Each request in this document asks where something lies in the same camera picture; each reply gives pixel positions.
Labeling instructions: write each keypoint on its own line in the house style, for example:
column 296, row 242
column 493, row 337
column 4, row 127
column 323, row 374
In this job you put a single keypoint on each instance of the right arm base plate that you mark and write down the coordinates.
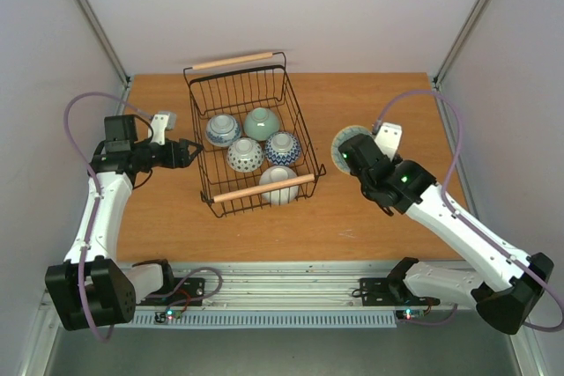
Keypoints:
column 375, row 291

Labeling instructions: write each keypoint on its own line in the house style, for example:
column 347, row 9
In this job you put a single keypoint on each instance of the controller board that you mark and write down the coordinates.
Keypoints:
column 167, row 316
column 410, row 314

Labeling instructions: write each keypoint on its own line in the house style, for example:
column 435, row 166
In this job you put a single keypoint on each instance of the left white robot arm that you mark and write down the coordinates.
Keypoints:
column 88, row 288

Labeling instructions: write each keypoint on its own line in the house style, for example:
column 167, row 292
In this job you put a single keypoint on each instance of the aluminium rail frame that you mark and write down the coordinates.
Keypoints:
column 300, row 286

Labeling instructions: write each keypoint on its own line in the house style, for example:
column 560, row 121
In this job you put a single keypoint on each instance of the left controller board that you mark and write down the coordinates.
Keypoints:
column 167, row 316

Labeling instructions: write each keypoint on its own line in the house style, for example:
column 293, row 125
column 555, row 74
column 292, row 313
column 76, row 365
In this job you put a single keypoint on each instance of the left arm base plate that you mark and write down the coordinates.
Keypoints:
column 192, row 288

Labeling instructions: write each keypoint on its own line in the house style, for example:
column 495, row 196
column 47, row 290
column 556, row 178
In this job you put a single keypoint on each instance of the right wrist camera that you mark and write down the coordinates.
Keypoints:
column 388, row 138

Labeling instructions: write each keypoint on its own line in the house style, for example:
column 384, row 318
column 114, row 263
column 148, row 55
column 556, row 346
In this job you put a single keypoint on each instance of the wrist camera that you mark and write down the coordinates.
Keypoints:
column 388, row 138
column 161, row 123

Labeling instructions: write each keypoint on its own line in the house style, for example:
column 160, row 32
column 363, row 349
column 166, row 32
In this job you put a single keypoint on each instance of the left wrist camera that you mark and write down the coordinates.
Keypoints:
column 161, row 123

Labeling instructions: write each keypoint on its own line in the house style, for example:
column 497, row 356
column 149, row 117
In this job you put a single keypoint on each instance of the red patterned bowl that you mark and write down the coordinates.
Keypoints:
column 282, row 149

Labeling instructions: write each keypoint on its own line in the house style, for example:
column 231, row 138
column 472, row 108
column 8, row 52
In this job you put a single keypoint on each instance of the blue floral bowl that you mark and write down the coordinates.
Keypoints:
column 222, row 130

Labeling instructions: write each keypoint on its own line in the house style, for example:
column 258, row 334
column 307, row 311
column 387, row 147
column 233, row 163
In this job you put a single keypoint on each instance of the pink patterned bowl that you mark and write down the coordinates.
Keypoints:
column 245, row 155

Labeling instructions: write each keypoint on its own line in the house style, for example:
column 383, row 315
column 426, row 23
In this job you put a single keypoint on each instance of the black wire dish rack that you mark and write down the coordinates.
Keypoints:
column 237, row 92

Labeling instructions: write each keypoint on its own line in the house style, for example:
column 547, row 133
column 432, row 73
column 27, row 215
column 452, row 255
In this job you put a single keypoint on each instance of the grey slotted cable duct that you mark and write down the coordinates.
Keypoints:
column 208, row 320

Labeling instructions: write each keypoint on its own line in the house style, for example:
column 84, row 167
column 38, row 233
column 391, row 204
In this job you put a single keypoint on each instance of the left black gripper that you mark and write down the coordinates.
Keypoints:
column 183, row 160

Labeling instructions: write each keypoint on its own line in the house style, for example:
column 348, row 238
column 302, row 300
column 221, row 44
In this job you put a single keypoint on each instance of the right controller board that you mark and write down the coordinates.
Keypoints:
column 410, row 314

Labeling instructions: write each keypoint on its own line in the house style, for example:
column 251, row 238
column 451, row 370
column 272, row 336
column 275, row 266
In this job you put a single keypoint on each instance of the celadon green bowl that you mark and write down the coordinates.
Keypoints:
column 260, row 124

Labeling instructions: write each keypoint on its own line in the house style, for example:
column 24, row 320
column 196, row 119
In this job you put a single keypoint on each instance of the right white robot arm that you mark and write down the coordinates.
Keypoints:
column 505, row 282

